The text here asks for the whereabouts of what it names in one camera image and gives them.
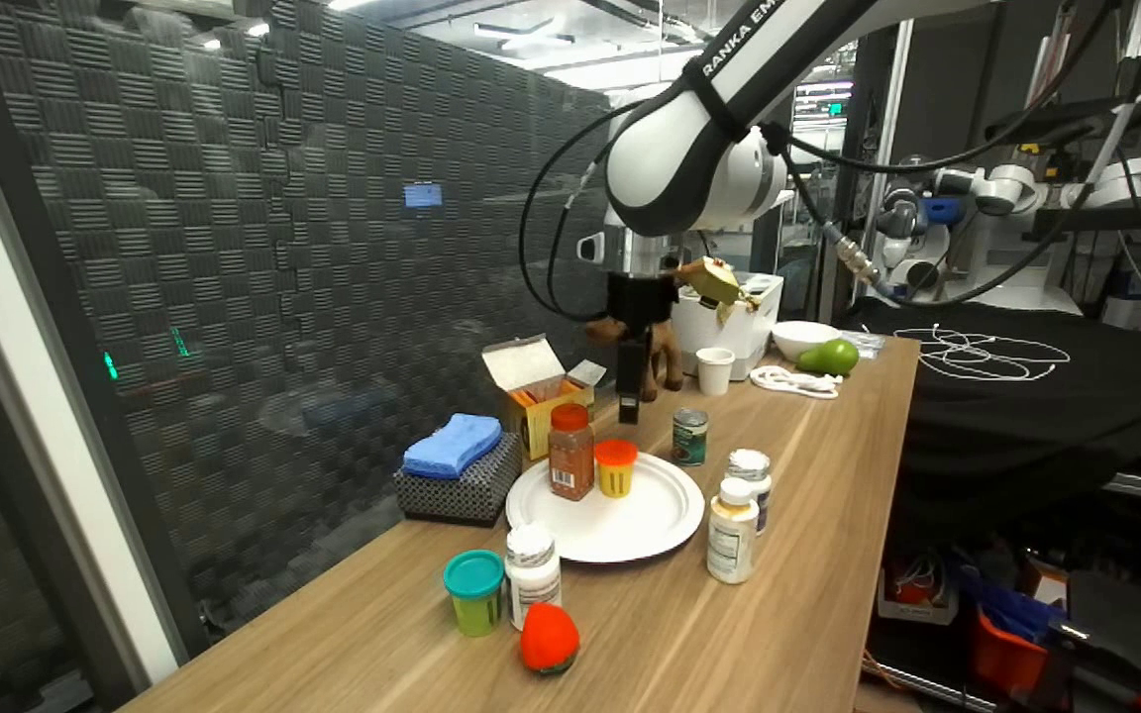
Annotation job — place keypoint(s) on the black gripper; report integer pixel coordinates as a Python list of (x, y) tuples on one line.
[(634, 304)]

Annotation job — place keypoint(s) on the small orange lid tub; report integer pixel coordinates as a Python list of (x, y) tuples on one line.
[(617, 471)]

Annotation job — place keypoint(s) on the spice bottle with red cap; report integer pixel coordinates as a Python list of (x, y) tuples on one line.
[(573, 459)]

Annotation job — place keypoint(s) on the white pill bottle white cap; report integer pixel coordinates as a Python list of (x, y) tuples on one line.
[(749, 475)]

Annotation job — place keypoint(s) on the white bottle with tan cap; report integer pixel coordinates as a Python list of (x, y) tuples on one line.
[(730, 539)]

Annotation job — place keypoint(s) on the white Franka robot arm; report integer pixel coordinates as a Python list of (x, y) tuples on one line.
[(674, 162)]

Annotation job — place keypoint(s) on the white paper plate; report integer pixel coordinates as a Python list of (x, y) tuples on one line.
[(654, 519)]

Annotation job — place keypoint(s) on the brown moose plush toy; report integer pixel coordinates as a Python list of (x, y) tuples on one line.
[(662, 364)]

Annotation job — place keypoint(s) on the white paper cup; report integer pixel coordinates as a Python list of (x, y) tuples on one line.
[(713, 376)]

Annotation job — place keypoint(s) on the open yellow cardboard box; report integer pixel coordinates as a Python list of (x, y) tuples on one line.
[(531, 382)]

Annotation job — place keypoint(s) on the white bin appliance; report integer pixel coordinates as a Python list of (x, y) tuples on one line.
[(744, 337)]

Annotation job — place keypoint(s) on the white bowl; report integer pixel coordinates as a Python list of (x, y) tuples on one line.
[(794, 335)]

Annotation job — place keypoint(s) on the blue folded cloth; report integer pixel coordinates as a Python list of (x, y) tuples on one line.
[(454, 447)]

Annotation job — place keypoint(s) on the white supplement bottle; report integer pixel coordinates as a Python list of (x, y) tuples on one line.
[(531, 578)]

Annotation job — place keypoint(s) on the green tub with teal lid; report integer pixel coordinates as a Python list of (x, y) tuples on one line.
[(474, 582)]

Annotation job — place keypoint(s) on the red toy strawberry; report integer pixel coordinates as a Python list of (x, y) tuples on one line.
[(549, 641)]

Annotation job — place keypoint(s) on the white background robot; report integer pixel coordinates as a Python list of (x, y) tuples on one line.
[(919, 244)]

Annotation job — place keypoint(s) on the black cloth covered table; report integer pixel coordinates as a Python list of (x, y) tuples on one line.
[(1061, 411)]

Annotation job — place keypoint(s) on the red storage bin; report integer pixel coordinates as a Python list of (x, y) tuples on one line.
[(1004, 661)]

